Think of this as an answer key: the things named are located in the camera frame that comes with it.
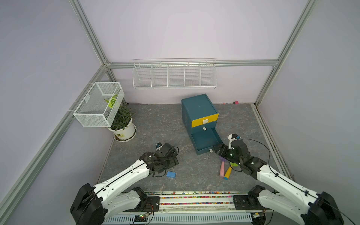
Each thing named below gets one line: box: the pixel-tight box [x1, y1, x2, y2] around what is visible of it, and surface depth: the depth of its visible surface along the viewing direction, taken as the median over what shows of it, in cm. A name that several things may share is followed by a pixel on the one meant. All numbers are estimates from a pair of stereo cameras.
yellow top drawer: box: [191, 113, 220, 128], surface depth 88 cm
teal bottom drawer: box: [190, 127, 224, 156], surface depth 96 cm
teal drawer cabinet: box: [181, 93, 224, 148], surface depth 93 cm
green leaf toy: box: [104, 94, 118, 109], surface depth 83 cm
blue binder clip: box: [166, 171, 177, 178], surface depth 84 cm
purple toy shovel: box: [219, 155, 226, 178], surface depth 84 cm
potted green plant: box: [106, 104, 137, 143], surface depth 91 cm
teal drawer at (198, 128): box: [191, 120, 218, 135], surface depth 91 cm
